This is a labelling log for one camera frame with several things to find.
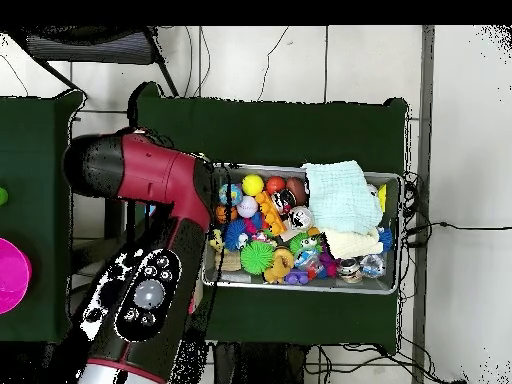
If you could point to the mint green waffle cloth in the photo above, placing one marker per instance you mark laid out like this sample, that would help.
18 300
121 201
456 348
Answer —
344 196

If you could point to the cream waffle cloth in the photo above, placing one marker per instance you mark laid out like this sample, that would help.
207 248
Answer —
352 242

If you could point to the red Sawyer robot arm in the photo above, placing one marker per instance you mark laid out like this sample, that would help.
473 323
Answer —
156 176

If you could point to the white baseball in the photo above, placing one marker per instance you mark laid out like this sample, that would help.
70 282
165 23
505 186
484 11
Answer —
247 206

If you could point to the orange plastic brick block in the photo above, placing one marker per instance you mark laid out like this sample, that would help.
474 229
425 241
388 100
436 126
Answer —
272 216

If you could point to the yellow ball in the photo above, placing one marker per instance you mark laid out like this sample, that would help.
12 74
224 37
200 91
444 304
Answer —
252 185

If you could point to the globe print ball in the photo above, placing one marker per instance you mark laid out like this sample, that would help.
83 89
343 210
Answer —
236 194

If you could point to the orange ball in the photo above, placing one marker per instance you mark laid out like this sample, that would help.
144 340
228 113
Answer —
275 184

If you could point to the brown football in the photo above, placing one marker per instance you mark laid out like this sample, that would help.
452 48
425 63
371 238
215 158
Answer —
296 191

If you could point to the green spiky ball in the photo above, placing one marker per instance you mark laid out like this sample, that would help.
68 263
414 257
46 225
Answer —
256 258

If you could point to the green spiky toy with eyes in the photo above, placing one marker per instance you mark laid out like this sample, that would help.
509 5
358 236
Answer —
306 244

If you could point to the dark green side tablecloth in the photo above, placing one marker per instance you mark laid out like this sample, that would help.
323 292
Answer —
36 160

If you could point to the black mesh chair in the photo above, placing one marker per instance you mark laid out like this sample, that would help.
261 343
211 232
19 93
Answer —
92 48

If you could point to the pink round disc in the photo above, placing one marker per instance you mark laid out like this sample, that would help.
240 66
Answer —
12 276

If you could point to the small green object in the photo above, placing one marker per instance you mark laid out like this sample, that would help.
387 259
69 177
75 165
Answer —
2 196

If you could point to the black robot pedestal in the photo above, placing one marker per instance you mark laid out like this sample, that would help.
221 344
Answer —
260 364

